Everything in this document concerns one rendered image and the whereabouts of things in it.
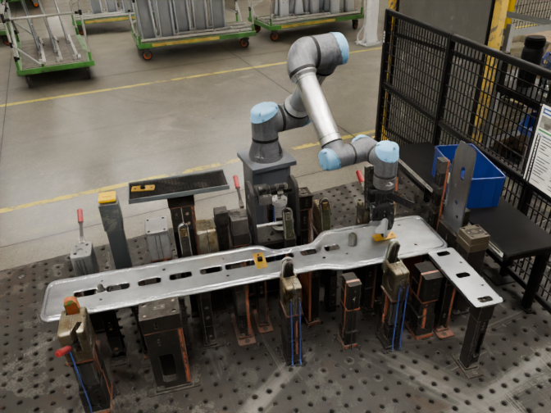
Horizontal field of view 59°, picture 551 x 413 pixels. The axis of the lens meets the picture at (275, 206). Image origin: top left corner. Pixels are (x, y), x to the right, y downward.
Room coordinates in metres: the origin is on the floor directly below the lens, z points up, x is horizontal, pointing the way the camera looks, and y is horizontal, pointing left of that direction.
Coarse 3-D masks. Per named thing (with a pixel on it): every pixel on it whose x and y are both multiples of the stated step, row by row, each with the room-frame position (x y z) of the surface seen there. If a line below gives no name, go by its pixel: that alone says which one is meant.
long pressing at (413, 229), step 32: (416, 224) 1.53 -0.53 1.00; (192, 256) 1.37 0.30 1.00; (224, 256) 1.37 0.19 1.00; (320, 256) 1.35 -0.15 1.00; (352, 256) 1.35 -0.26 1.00; (384, 256) 1.34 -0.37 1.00; (64, 288) 1.23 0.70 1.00; (96, 288) 1.23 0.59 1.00; (128, 288) 1.22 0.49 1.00; (160, 288) 1.21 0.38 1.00; (192, 288) 1.21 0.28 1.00
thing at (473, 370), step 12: (480, 300) 1.12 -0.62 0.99; (480, 312) 1.09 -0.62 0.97; (492, 312) 1.10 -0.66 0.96; (468, 324) 1.13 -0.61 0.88; (480, 324) 1.10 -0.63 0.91; (468, 336) 1.12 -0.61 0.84; (480, 336) 1.11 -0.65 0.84; (468, 348) 1.10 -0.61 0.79; (480, 348) 1.10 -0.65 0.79; (456, 360) 1.13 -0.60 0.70; (468, 360) 1.09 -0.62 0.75; (468, 372) 1.08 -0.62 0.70; (480, 372) 1.08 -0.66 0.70
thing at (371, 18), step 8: (368, 0) 8.36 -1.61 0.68; (376, 0) 8.34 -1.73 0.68; (368, 8) 8.35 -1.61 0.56; (376, 8) 8.34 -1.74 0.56; (368, 16) 8.34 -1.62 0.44; (376, 16) 8.35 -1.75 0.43; (368, 24) 8.32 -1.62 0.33; (376, 24) 8.35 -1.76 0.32; (368, 32) 8.31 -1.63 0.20; (376, 32) 8.36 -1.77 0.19; (368, 40) 8.30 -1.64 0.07; (376, 40) 8.45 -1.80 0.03
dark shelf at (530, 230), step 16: (416, 144) 2.17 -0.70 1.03; (432, 144) 2.17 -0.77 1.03; (400, 160) 2.03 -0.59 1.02; (416, 160) 2.01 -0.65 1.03; (432, 160) 2.00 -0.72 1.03; (416, 176) 1.88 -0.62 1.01; (432, 176) 1.85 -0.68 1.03; (480, 208) 1.58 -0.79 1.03; (496, 208) 1.57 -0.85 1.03; (512, 208) 1.57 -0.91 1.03; (480, 224) 1.47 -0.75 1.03; (496, 224) 1.47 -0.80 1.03; (512, 224) 1.47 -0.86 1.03; (528, 224) 1.46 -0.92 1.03; (496, 240) 1.37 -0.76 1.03; (512, 240) 1.37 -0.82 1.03; (528, 240) 1.36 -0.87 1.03; (544, 240) 1.36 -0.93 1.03; (512, 256) 1.29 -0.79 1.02; (528, 256) 1.30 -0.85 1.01
